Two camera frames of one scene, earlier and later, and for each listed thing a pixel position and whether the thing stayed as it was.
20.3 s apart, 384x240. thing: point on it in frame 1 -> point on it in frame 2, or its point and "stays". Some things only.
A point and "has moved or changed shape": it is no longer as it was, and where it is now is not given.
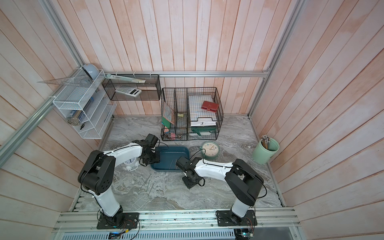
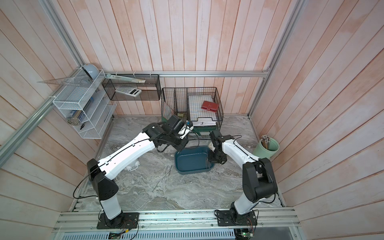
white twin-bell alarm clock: x=132 y=164 stays
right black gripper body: x=189 y=182 -> x=215 y=157
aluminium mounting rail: x=181 y=222 stays
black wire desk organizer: x=191 y=113 stays
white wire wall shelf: x=87 y=102 stays
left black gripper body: x=152 y=157 -> x=177 y=141
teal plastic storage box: x=168 y=156 has moved or changed shape
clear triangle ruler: x=83 y=81 stays
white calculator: x=132 y=91 stays
